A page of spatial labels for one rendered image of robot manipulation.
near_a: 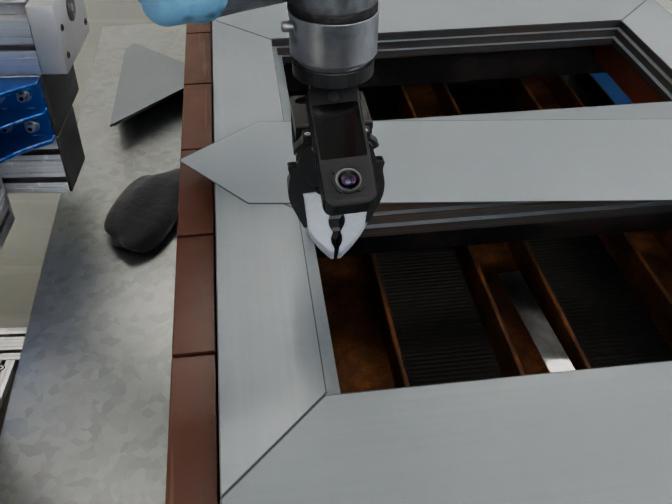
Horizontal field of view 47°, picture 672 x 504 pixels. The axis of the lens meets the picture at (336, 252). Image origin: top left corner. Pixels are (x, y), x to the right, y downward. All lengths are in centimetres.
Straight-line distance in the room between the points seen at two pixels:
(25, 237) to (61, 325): 135
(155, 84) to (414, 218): 68
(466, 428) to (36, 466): 45
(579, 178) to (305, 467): 50
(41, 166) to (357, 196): 61
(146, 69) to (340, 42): 87
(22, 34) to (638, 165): 76
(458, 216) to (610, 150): 22
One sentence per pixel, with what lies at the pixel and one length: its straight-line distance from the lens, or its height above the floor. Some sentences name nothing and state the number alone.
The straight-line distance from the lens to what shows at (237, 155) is 95.
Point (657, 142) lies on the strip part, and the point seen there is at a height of 85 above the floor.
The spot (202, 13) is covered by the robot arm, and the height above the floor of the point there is 114.
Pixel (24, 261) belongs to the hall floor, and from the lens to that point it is 227.
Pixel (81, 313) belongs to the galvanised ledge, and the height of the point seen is 68.
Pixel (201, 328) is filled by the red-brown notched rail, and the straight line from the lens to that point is 76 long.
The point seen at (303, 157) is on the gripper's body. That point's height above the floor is 98.
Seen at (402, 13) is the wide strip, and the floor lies 85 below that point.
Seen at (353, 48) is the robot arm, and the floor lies 108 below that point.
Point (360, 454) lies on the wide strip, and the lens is 62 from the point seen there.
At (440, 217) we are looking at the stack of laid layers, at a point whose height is 83.
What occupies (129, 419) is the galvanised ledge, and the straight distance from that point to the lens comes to 89.
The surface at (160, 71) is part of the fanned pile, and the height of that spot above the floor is 72.
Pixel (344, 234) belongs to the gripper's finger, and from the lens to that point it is 76.
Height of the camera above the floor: 135
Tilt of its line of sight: 39 degrees down
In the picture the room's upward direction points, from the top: straight up
